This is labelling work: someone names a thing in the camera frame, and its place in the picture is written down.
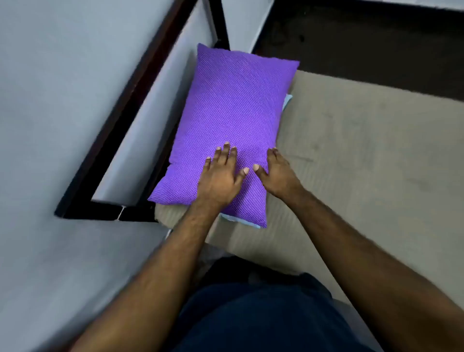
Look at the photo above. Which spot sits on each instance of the light blue pillow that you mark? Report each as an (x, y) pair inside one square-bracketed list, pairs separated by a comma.
[(241, 220)]

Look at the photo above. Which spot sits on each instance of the purple dotted pillow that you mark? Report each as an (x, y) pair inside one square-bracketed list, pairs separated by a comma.
[(228, 108)]

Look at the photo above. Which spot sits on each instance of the person's left hand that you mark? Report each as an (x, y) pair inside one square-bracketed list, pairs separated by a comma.
[(217, 181)]

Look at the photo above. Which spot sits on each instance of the person's right forearm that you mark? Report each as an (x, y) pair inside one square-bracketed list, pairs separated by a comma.
[(369, 275)]

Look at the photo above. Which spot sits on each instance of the person's navy blue shirt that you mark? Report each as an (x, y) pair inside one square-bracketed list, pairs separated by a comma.
[(261, 319)]

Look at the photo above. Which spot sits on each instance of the person's left forearm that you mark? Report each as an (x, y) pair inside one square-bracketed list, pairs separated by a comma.
[(163, 279)]

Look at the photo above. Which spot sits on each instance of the person's right hand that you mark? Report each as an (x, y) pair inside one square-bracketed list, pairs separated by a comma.
[(279, 177)]

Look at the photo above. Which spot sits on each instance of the beige striped bed sheet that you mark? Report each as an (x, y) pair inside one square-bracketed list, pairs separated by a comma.
[(362, 152)]

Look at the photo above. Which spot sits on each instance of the dark wooden bed frame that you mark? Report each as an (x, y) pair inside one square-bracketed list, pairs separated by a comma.
[(119, 108)]

